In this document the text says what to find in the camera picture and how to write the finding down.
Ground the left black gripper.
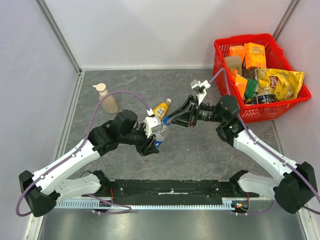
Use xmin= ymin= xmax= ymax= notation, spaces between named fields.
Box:
xmin=119 ymin=123 xmax=159 ymax=156

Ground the clear blue label bottle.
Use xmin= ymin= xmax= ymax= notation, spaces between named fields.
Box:
xmin=152 ymin=121 xmax=170 ymax=148

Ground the blue bottle cap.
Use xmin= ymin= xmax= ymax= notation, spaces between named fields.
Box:
xmin=162 ymin=116 xmax=171 ymax=126

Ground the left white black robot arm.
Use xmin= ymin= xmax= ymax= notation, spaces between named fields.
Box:
xmin=18 ymin=109 xmax=161 ymax=217

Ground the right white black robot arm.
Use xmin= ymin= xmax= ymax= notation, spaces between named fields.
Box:
xmin=163 ymin=95 xmax=320 ymax=214

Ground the yellow juice bottle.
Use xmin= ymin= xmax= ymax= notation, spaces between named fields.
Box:
xmin=153 ymin=98 xmax=172 ymax=121

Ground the beige pump soap bottle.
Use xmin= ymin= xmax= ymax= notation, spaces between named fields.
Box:
xmin=93 ymin=83 xmax=119 ymax=114

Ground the orange packet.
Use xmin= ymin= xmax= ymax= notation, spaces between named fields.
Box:
xmin=230 ymin=68 xmax=248 ymax=99

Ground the brown cardboard box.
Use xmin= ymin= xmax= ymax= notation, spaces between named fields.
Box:
xmin=224 ymin=55 xmax=242 ymax=75

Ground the green package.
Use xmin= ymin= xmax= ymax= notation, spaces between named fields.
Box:
xmin=244 ymin=77 xmax=258 ymax=99

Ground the dark can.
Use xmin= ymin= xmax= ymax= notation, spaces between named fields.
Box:
xmin=254 ymin=93 xmax=278 ymax=105

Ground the small orange box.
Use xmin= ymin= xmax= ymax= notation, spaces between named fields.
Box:
xmin=228 ymin=45 xmax=246 ymax=58

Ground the orange scrub daddy box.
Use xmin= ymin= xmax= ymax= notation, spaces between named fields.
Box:
xmin=244 ymin=42 xmax=267 ymax=70

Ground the yellow chips bag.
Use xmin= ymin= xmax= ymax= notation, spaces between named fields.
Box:
xmin=256 ymin=68 xmax=305 ymax=101

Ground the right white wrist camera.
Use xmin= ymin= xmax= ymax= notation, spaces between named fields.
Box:
xmin=190 ymin=79 xmax=211 ymax=106

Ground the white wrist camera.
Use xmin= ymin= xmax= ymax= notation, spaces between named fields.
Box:
xmin=142 ymin=108 xmax=161 ymax=138
xmin=190 ymin=79 xmax=211 ymax=106

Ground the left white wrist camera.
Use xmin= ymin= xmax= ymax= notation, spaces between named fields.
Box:
xmin=142 ymin=108 xmax=161 ymax=138

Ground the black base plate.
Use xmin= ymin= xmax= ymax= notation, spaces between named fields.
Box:
xmin=94 ymin=179 xmax=259 ymax=206

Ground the white cable duct rail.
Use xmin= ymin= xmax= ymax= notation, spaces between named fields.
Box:
xmin=55 ymin=198 xmax=248 ymax=211

